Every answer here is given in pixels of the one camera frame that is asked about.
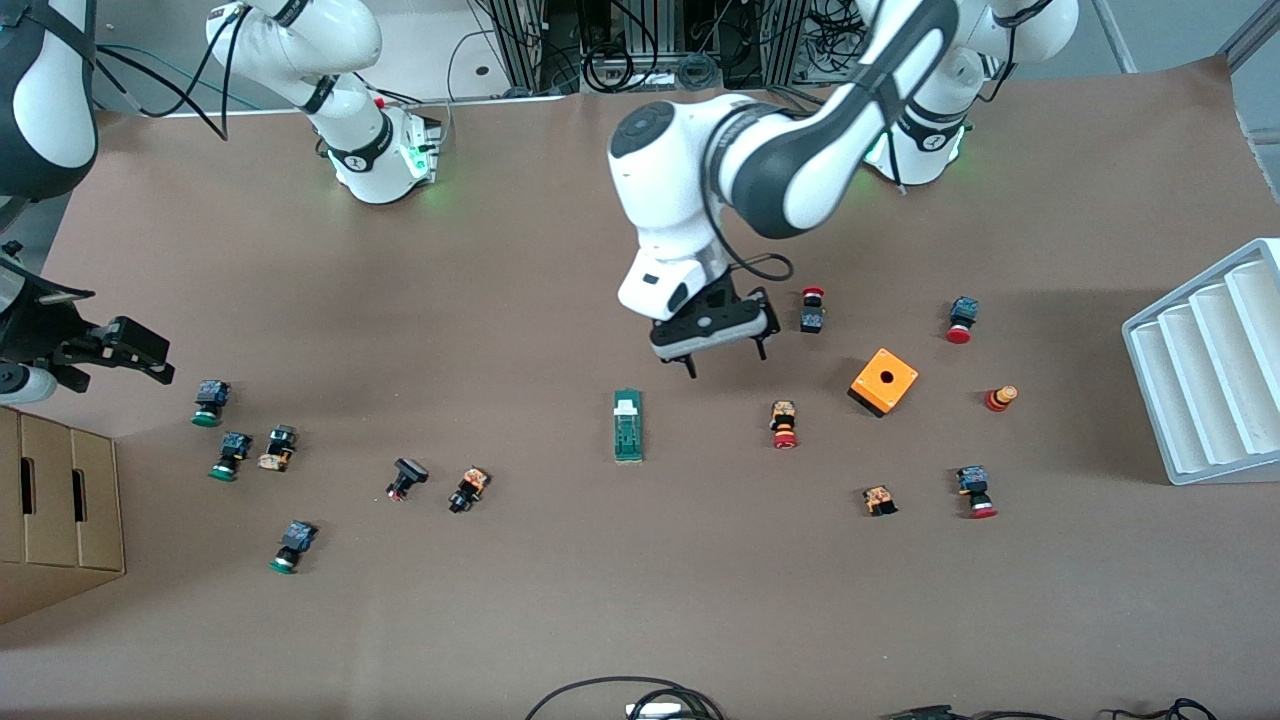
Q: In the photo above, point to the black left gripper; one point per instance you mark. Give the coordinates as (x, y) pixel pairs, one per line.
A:
(722, 292)

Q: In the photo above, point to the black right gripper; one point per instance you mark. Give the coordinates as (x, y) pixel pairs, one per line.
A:
(48, 325)

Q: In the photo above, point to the green rail with white clip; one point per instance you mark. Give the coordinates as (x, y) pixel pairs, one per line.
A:
(629, 430)

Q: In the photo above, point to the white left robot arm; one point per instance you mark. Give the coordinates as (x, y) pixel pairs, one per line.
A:
(680, 200)

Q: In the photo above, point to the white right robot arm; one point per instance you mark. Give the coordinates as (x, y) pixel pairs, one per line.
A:
(365, 150)

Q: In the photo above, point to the green pushbutton with blue block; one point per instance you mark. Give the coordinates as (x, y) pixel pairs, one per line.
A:
(209, 400)
(231, 455)
(293, 545)

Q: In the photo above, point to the red pushbutton with orange block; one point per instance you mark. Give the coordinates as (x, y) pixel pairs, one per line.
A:
(784, 424)

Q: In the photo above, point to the red pushbutton with black block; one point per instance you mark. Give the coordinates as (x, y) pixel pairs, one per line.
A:
(813, 312)

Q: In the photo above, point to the black pushbutton with orange block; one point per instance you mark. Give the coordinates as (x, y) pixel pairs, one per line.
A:
(279, 448)
(469, 488)

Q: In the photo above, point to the brown cardboard box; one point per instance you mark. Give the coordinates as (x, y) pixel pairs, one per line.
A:
(60, 510)

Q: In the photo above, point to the small orange contact block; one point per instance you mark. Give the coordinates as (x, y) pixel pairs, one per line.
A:
(880, 500)

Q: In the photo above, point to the red pushbutton with blue block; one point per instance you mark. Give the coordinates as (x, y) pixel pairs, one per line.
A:
(962, 318)
(976, 492)

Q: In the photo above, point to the red yellow emergency stop head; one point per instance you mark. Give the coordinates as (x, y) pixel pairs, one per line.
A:
(1000, 398)

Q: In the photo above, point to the black square pushbutton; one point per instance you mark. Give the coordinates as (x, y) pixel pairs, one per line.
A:
(408, 476)

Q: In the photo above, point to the white plug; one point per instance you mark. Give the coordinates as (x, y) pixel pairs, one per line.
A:
(655, 711)

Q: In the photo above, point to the white ribbed tray rack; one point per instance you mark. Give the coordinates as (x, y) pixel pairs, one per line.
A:
(1200, 400)

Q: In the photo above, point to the orange button enclosure box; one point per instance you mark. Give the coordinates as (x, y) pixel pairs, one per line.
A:
(883, 382)

